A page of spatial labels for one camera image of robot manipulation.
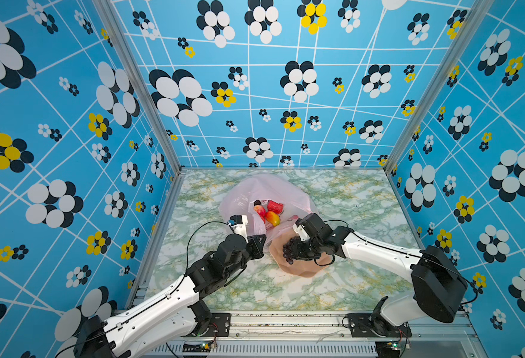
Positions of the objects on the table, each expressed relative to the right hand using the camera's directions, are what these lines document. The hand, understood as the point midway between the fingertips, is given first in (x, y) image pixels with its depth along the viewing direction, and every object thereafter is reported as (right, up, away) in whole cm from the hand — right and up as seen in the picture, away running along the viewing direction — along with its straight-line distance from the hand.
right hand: (289, 255), depth 83 cm
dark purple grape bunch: (+1, +5, -9) cm, 10 cm away
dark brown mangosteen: (-12, +20, 0) cm, 23 cm away
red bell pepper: (-5, +17, +16) cm, 24 cm away
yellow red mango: (-6, +12, +14) cm, 19 cm away
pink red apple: (-12, +15, +15) cm, 24 cm away
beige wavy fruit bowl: (+5, -5, 0) cm, 7 cm away
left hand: (-7, +9, -9) cm, 15 cm away
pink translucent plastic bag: (-20, +20, +9) cm, 30 cm away
